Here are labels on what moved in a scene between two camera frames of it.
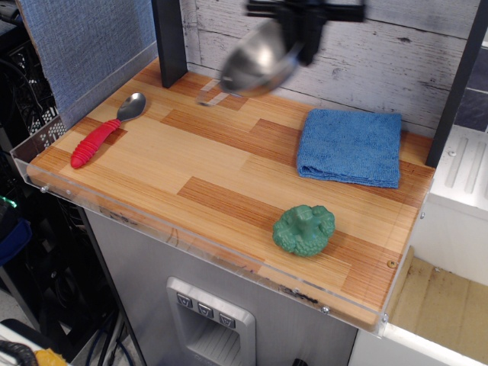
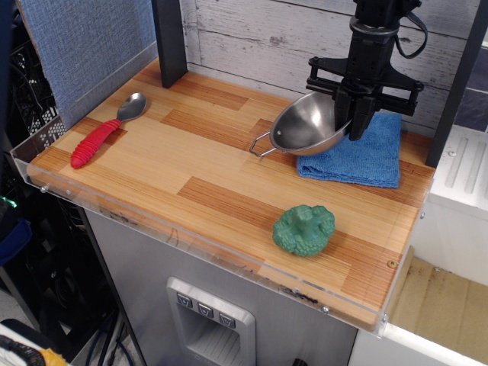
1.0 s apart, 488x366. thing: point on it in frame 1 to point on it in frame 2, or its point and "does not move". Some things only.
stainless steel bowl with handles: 261,61 to 306,126
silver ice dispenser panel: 211,329 does not move
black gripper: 303,20 to 367,70
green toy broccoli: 304,230 does not move
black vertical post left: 169,31 does not move
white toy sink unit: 438,316 does not move
